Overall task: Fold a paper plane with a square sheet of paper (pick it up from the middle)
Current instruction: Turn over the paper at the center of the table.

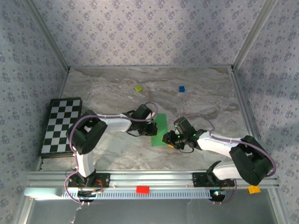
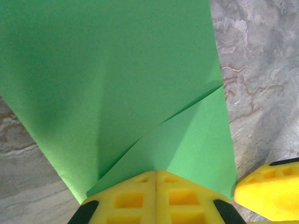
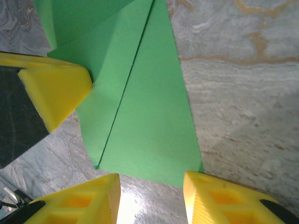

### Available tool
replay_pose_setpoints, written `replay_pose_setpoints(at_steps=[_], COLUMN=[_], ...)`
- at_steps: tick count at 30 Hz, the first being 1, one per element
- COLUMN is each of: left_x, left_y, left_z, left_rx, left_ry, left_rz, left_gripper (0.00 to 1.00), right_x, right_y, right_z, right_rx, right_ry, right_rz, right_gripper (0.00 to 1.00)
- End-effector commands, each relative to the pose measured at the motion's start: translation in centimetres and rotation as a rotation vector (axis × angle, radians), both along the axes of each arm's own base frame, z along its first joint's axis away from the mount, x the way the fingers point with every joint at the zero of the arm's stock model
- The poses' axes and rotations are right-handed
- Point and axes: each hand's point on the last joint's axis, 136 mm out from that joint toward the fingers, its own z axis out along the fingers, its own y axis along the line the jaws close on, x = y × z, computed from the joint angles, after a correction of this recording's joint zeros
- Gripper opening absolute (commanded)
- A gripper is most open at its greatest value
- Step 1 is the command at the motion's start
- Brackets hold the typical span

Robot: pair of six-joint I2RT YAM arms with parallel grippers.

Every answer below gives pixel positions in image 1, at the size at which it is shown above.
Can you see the green paper sheet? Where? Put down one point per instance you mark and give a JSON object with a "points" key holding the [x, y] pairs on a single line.
{"points": [[161, 126]]}

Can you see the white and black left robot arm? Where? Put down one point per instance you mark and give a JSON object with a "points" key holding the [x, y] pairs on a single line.
{"points": [[114, 124]]}

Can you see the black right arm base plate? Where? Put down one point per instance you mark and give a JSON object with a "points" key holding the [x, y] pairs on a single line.
{"points": [[199, 179]]}

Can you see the aluminium mounting rail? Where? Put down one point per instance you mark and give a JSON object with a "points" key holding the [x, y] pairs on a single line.
{"points": [[151, 178]]}

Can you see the blue toy block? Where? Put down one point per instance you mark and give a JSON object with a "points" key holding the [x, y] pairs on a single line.
{"points": [[182, 88]]}

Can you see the red toy block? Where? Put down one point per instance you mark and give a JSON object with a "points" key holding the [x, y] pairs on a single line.
{"points": [[142, 189]]}

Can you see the black and white checkerboard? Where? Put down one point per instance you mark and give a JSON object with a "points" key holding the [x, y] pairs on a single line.
{"points": [[56, 121]]}

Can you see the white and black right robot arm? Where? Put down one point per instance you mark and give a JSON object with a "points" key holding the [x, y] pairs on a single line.
{"points": [[215, 143]]}

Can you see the orange toy block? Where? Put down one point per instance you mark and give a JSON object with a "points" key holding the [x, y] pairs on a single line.
{"points": [[254, 189]]}

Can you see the yellow-green toy block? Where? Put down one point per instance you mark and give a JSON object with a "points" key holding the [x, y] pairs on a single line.
{"points": [[138, 88]]}

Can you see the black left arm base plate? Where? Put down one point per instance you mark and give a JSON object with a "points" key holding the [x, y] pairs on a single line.
{"points": [[102, 180]]}

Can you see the aluminium frame post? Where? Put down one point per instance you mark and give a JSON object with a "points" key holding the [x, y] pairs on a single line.
{"points": [[46, 35], [254, 35]]}

